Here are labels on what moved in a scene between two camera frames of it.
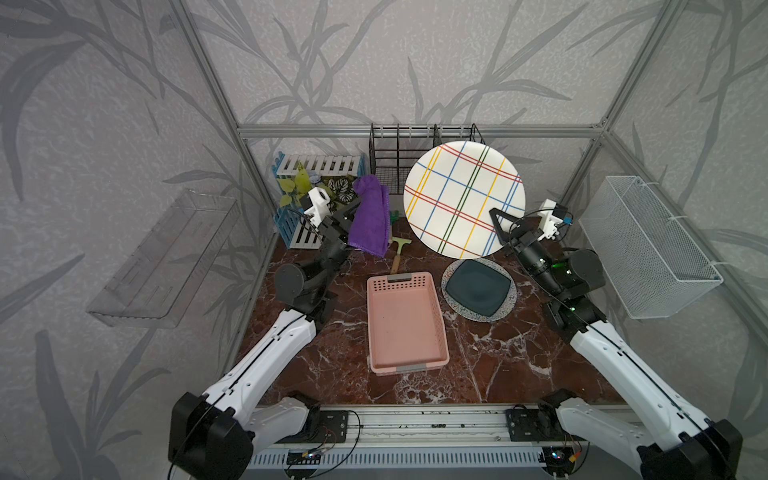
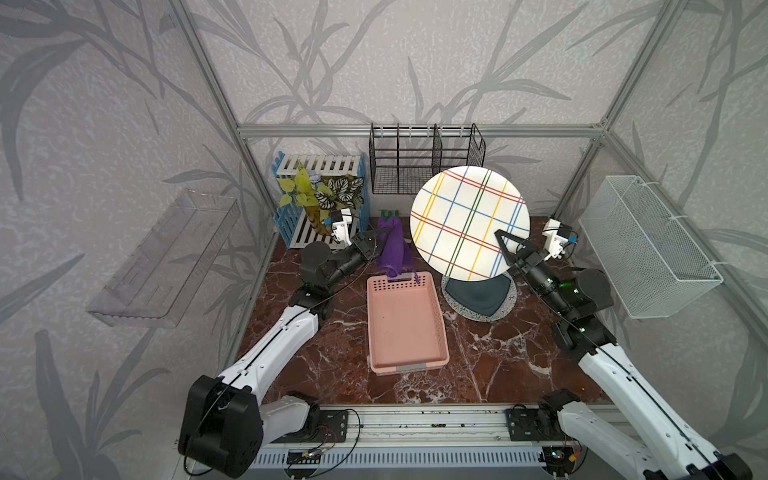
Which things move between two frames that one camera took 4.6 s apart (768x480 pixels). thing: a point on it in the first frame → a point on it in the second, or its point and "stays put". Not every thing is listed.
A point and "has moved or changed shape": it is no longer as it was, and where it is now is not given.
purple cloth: x=370 y=222 → x=394 y=253
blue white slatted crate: x=291 y=224 stays put
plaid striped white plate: x=449 y=193 has moved or changed shape
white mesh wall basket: x=653 y=265 stays put
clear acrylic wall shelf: x=161 y=281 stays put
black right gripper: x=518 y=241 → x=530 y=260
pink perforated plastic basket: x=405 y=326 stays put
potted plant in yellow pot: x=339 y=189 stays put
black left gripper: x=337 y=228 → x=361 y=243
